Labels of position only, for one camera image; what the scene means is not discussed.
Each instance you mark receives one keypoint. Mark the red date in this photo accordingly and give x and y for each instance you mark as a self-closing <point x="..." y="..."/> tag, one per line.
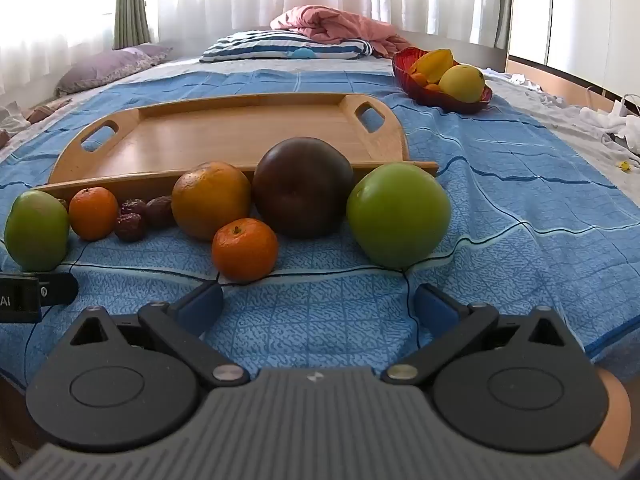
<point x="160" y="211"/>
<point x="132" y="206"/>
<point x="62" y="204"/>
<point x="130" y="228"/>

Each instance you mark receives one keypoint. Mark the large orange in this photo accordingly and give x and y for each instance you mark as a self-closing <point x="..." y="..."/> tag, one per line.
<point x="210" y="200"/>

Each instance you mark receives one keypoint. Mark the white crumpled clothes pile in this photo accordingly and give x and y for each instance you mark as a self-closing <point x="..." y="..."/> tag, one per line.
<point x="615" y="125"/>

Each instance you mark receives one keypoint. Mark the small yellow object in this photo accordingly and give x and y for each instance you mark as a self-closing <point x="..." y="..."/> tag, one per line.
<point x="623" y="165"/>

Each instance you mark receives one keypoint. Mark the white wardrobe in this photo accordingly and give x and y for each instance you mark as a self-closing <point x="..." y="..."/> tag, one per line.
<point x="575" y="10"/>

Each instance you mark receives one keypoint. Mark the small green apple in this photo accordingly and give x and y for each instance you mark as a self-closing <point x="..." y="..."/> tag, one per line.
<point x="36" y="232"/>

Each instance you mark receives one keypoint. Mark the red glass bowl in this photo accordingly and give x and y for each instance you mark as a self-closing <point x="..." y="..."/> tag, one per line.
<point x="450" y="105"/>

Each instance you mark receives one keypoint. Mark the wooden tray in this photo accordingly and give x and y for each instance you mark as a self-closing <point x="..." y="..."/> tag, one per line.
<point x="225" y="135"/>

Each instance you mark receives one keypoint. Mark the pink cloth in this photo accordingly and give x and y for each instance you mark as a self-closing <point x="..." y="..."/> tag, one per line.
<point x="46" y="110"/>

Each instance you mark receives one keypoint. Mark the pink blanket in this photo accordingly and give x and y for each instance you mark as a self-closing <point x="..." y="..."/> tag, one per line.
<point x="340" y="22"/>

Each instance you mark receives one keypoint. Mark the small white crumpled cloth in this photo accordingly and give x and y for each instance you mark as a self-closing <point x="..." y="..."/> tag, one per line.
<point x="517" y="80"/>

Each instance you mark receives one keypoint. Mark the yellow pear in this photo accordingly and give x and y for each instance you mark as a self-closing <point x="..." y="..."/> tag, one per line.
<point x="462" y="84"/>

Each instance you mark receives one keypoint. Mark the purple pillow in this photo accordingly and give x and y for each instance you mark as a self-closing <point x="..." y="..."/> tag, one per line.
<point x="110" y="67"/>

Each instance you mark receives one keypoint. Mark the dark purple plum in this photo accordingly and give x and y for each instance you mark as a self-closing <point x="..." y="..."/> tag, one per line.
<point x="302" y="187"/>

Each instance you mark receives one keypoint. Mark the yellow star fruit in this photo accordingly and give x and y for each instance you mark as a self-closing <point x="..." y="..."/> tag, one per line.
<point x="432" y="64"/>

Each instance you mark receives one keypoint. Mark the grey green curtain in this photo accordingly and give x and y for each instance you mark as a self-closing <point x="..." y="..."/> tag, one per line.
<point x="131" y="5"/>

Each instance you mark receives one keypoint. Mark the tiny orange kumquat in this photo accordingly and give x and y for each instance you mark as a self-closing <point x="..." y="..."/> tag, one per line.
<point x="419" y="79"/>
<point x="433" y="88"/>

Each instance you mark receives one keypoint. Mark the blue patterned bedsheet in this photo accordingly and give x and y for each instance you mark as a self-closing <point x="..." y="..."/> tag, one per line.
<point x="500" y="260"/>

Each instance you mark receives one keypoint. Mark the small light blue object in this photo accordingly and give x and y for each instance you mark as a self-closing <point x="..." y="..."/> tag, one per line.
<point x="303" y="53"/>

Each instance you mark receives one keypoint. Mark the large green apple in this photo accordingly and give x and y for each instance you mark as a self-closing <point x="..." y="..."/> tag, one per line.
<point x="397" y="215"/>

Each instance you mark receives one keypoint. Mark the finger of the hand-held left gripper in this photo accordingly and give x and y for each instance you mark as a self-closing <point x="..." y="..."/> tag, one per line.
<point x="60" y="289"/>

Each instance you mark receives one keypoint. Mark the blue white striped pillow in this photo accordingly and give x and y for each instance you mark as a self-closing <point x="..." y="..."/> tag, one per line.
<point x="260" y="45"/>

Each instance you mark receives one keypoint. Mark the small tangerine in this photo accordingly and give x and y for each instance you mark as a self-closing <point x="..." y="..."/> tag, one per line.
<point x="92" y="214"/>
<point x="245" y="250"/>

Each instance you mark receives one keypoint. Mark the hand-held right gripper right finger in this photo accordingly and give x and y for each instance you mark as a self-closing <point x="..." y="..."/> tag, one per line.
<point x="435" y="307"/>

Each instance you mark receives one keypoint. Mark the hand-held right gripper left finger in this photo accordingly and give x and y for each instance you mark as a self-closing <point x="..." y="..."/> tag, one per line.
<point x="200" y="307"/>

